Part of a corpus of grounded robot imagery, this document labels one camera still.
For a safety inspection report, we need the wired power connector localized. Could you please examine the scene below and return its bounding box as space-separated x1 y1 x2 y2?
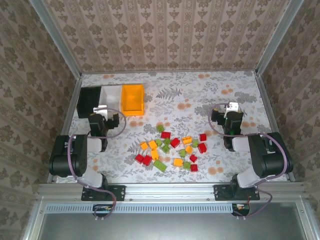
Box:
92 203 114 218
232 203 251 217

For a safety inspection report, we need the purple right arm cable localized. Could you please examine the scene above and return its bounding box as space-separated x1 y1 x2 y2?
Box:
208 102 288 221

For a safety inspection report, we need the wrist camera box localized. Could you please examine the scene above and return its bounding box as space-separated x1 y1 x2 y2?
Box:
92 104 109 114
224 101 240 113

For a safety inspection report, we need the yellow-orange plastic bin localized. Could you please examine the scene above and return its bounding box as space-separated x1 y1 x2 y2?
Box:
120 83 146 117

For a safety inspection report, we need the floral table cover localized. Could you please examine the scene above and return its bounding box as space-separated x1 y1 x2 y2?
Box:
55 70 288 185

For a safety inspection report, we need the white plastic bin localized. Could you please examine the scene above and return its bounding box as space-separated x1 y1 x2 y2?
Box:
98 84 124 120

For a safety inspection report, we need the aluminium frame post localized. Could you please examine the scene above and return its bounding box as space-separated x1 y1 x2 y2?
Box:
28 0 83 77
255 0 305 76

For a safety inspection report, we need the black plastic bin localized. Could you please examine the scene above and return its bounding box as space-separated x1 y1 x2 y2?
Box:
76 85 103 120

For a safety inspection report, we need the aluminium side rail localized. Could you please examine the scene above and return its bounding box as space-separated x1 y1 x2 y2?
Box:
47 73 85 183
254 71 296 182

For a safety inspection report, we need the aluminium mounting rail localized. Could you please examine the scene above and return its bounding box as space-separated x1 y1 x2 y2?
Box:
37 183 306 202

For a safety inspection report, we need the long green lego brick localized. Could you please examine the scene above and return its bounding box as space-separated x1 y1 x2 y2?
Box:
152 159 168 172

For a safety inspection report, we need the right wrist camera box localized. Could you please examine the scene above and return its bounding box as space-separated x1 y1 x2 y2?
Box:
224 101 240 113

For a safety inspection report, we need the aluminium back rail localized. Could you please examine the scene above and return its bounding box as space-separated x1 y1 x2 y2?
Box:
81 68 258 75

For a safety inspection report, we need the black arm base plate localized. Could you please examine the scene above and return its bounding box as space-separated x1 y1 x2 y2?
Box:
81 184 126 202
213 184 260 201

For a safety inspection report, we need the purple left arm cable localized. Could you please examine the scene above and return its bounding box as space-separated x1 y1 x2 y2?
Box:
66 106 128 221

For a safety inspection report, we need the grey slotted cable duct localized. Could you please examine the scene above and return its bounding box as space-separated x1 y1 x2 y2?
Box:
46 202 236 214

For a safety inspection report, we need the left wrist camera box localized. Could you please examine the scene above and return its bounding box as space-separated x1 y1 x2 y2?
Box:
92 104 109 114

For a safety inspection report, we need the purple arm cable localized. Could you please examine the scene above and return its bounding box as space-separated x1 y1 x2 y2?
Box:
66 106 128 221
208 102 288 221

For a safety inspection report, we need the grey metal sheet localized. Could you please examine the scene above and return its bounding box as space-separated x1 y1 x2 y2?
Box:
39 202 311 240

